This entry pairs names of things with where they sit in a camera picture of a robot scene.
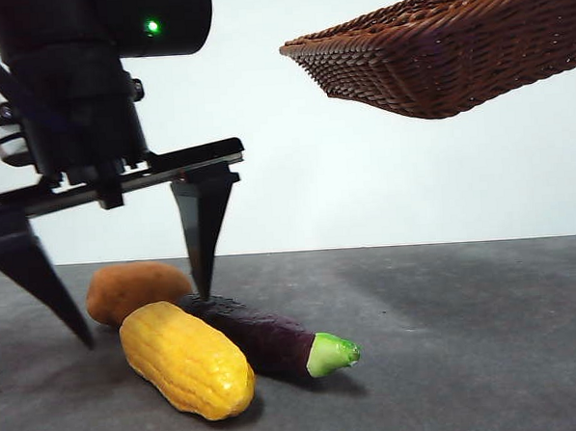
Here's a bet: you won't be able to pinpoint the brown potato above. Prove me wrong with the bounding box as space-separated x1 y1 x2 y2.
84 259 196 329

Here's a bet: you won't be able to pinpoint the brown woven wicker basket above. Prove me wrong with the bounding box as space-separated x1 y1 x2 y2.
276 0 576 128

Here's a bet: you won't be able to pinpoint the purple eggplant with green stem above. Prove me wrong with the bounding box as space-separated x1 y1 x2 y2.
176 284 364 388

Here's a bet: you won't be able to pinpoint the yellow corn cob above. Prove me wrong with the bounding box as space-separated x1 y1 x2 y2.
117 296 259 427

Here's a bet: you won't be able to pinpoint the pale grey left wrist camera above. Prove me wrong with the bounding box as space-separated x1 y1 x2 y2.
0 122 31 167

